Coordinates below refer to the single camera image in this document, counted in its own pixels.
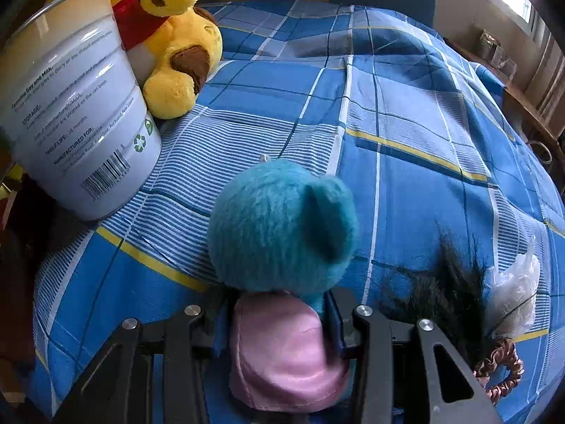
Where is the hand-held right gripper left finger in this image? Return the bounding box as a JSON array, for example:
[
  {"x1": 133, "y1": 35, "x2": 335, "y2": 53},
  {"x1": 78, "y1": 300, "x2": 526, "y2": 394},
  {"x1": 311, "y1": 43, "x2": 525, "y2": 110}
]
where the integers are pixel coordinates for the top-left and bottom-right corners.
[{"x1": 53, "y1": 294, "x2": 234, "y2": 424}]

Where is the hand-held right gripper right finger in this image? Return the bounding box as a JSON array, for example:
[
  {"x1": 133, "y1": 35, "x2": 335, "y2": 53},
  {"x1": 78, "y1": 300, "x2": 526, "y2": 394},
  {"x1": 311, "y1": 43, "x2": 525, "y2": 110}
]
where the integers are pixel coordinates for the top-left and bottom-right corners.
[{"x1": 324, "y1": 289, "x2": 504, "y2": 424}]

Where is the teal plush toy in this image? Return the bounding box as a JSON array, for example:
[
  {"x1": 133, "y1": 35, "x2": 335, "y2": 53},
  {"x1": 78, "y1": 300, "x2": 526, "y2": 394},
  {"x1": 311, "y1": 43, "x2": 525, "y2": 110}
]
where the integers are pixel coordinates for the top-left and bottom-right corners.
[{"x1": 207, "y1": 159, "x2": 360, "y2": 413}]

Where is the clear plastic bag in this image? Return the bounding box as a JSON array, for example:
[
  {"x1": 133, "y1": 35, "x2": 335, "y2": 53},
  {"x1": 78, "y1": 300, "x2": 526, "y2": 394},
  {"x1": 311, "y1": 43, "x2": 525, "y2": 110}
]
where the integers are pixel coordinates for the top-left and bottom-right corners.
[{"x1": 486, "y1": 236, "x2": 541, "y2": 341}]

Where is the white tin can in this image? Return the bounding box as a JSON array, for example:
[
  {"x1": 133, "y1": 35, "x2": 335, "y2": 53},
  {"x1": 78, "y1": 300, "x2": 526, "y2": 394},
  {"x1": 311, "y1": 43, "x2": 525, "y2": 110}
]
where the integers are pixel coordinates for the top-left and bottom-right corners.
[{"x1": 0, "y1": 0, "x2": 163, "y2": 222}]

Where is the black furry tuft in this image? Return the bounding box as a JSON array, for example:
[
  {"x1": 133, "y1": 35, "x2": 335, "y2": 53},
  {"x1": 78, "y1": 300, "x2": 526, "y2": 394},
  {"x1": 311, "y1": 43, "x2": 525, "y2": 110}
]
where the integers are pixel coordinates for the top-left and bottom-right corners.
[{"x1": 380, "y1": 225, "x2": 495, "y2": 363}]

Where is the brown scrunchie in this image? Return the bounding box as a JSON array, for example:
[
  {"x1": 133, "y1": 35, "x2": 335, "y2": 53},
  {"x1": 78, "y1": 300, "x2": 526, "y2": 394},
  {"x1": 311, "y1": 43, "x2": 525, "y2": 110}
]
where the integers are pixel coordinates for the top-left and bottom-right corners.
[{"x1": 470, "y1": 338, "x2": 526, "y2": 405}]

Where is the blue checked bedsheet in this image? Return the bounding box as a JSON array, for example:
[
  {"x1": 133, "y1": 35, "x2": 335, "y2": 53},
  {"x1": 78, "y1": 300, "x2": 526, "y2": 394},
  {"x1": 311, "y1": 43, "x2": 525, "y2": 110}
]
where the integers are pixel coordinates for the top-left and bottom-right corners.
[{"x1": 33, "y1": 0, "x2": 565, "y2": 424}]

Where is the wooden desk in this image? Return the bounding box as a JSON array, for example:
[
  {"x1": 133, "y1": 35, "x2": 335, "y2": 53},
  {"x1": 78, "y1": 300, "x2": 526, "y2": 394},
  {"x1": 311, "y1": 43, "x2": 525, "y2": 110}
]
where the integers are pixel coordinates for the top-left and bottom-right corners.
[{"x1": 446, "y1": 37, "x2": 565, "y2": 155}]

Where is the yellow bear plush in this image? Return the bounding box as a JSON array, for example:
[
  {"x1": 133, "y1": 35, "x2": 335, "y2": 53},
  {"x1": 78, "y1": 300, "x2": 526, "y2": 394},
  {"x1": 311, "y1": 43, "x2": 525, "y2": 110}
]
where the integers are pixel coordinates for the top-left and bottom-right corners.
[{"x1": 48, "y1": 0, "x2": 224, "y2": 120}]

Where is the clear jar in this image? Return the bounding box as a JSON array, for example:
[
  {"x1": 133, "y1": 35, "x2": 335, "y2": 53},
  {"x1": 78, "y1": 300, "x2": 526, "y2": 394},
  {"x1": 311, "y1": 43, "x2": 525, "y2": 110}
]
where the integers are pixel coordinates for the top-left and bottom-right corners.
[{"x1": 479, "y1": 31, "x2": 517, "y2": 76}]

